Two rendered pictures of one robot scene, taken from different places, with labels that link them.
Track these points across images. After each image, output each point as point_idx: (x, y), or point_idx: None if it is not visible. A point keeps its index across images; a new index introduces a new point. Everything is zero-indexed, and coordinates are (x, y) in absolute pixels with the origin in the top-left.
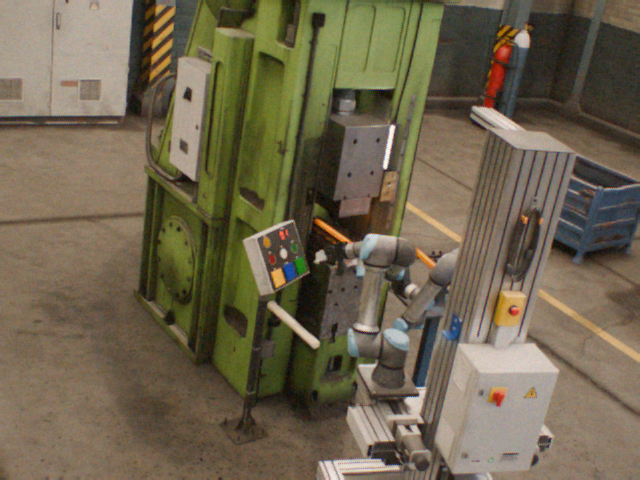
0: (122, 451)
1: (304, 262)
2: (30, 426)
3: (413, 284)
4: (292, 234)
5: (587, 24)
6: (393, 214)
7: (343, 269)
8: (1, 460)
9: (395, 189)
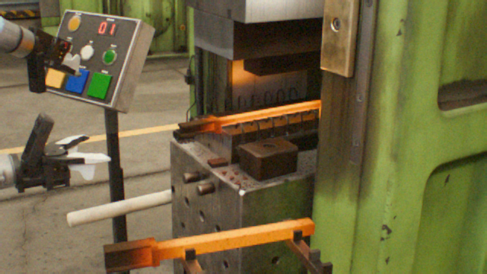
0: (89, 240)
1: (107, 84)
2: (132, 195)
3: (6, 156)
4: (122, 37)
5: None
6: (370, 130)
7: (33, 81)
8: (84, 189)
9: (366, 53)
